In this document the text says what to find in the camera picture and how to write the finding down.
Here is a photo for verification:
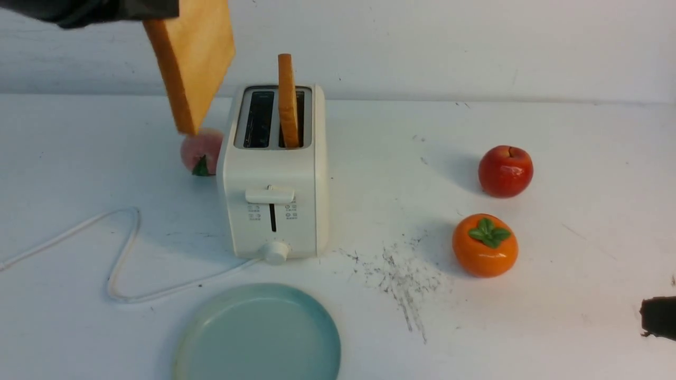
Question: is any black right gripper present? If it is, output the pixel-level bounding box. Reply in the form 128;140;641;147
640;296;675;341

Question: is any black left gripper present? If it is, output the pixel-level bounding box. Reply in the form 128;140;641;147
1;1;180;29

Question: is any toast slice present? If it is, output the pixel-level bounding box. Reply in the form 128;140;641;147
143;1;235;136
278;53;300;149

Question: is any white two-slot toaster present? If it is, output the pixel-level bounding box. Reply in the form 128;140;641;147
217;84;330;264

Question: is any orange toy persimmon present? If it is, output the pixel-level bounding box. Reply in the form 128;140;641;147
452;213;519;278

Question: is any pink toy peach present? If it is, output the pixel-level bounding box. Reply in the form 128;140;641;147
180;128;224;176

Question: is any red toy apple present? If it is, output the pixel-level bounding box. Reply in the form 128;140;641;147
478;145;534;198

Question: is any light green round plate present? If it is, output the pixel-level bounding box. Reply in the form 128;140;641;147
172;283;341;379

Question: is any white toaster power cable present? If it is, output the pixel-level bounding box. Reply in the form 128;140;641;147
0;207;263;304

